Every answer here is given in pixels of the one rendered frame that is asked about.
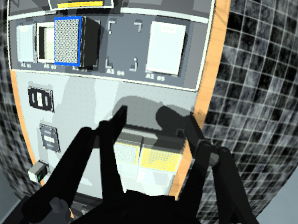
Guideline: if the white ready key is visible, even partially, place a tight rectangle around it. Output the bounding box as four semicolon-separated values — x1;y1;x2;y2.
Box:
28;159;50;183

